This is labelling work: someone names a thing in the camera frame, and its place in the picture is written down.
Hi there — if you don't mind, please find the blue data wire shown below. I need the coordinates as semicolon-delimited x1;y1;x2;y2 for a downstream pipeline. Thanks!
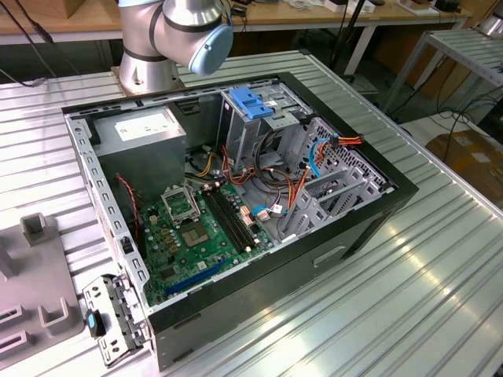
308;137;335;178

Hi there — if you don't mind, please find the orange red power wire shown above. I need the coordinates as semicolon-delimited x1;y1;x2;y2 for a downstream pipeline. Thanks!
320;133;365;158

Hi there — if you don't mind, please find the grey metal disk bay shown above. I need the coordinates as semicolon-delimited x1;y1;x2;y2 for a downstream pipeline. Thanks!
281;164;396;244

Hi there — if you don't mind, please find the black RAM slot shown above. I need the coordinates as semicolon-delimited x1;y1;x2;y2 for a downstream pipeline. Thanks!
211;185;256;248
202;188;247;254

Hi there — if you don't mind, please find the grey metal drive cage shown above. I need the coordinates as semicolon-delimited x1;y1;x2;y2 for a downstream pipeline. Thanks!
215;80;315;174

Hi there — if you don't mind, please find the green motherboard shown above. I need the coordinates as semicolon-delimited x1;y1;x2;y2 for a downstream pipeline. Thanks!
137;182;276;307

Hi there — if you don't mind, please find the CPU socket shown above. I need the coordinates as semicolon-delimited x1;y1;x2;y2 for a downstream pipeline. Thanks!
178;221;211;248

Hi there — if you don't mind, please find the metal socket cover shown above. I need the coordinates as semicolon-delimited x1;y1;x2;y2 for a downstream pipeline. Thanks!
160;186;201;227

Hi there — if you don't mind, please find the blue plastic drive latch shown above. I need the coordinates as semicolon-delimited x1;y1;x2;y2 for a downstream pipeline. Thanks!
229;86;276;121

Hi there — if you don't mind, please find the black open PC case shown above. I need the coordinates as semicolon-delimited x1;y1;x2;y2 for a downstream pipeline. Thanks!
61;71;420;372

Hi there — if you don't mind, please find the blue expansion slot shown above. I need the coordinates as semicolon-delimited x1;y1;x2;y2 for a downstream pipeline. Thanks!
163;257;228;298

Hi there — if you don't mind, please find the grey power supply unit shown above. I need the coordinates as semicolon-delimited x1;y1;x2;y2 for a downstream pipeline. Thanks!
93;105;188;201

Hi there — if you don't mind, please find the long wooden desk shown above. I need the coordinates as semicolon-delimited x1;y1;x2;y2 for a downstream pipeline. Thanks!
0;0;472;44

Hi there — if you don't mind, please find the black latch blue stripe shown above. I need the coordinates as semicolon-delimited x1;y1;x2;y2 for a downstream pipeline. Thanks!
85;309;107;339

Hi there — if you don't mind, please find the brown cardboard floor box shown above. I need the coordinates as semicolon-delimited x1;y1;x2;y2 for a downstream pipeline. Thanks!
426;131;503;205

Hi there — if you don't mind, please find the grey parts rack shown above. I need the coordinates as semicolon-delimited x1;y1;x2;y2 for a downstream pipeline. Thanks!
0;214;86;361

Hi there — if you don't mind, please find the metal slat side table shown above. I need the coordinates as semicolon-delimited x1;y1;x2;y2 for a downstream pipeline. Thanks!
383;29;503;119

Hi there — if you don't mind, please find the cardboard box on desk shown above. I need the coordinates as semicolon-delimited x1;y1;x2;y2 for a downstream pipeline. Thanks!
58;0;86;19

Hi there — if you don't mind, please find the silver metal cylinder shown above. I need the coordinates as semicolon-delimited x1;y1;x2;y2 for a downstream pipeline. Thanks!
477;15;503;38

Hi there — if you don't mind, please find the orange black wire bundle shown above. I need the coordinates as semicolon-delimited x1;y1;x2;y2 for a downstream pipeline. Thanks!
184;145;311;213

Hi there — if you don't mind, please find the blue wire white plug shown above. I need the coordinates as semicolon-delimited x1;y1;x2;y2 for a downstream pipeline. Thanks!
251;203;284;223

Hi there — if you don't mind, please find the metal expansion bracket plate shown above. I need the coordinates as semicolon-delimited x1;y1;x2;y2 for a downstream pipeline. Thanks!
82;274;154;368

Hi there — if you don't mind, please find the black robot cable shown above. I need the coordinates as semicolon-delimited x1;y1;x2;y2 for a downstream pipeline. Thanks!
0;0;79;88

